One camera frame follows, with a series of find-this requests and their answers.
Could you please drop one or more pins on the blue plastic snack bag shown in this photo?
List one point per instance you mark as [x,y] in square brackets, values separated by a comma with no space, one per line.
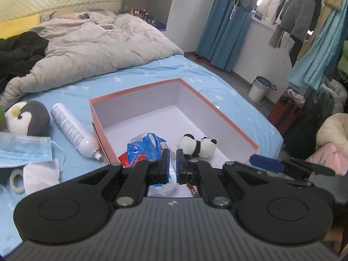
[143,147]

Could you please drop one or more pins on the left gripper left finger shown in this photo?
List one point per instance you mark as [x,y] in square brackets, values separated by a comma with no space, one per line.
[135,181]

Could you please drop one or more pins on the white spray bottle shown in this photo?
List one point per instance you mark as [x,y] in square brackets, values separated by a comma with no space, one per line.
[79,137]

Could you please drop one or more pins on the white wardrobe cabinet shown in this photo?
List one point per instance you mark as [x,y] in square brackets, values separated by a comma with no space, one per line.
[185,20]

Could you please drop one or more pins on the grey duvet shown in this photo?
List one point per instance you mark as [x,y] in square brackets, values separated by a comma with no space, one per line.
[80,49]

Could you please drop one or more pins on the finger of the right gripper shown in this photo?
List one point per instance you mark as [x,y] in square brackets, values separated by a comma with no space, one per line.
[266,163]
[301,171]

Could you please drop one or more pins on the red brown suitcase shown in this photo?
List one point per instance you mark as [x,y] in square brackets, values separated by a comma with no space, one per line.
[287,109]

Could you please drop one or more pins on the hanging grey sweater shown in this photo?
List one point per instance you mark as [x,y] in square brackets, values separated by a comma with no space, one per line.
[296,18]

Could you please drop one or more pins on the pink cardboard box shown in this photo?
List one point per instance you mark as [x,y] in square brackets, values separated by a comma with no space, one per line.
[169,109]

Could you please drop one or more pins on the yellow pillow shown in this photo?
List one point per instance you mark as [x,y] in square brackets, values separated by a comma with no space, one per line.
[19,26]

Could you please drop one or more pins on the teal hanging cloth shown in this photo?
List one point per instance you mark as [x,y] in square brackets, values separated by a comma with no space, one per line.
[309,71]

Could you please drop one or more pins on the blue curtain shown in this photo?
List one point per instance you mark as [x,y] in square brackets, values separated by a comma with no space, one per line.
[225,31]

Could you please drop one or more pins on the black clothing pile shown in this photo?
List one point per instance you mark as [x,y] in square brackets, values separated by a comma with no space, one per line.
[19,54]

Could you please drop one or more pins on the white trash bin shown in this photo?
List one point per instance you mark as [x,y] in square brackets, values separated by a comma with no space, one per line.
[259,87]

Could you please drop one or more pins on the blue surgical mask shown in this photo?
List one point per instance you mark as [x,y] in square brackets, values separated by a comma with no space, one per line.
[18,150]

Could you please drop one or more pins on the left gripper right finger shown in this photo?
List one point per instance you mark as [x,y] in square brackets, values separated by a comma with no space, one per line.
[210,182]

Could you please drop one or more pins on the roll of tape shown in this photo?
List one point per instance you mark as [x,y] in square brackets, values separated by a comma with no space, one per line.
[16,181]

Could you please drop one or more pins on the green plush stick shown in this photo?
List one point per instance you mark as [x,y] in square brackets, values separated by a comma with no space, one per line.
[3,124]

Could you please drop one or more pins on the small panda plush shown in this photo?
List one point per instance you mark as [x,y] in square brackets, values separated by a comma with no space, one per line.
[204,147]

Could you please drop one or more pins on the light blue bed sheet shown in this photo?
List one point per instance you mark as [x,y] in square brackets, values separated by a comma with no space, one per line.
[76,97]

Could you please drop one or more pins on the grey penguin plush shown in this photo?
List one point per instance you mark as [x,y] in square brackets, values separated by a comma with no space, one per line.
[27,118]

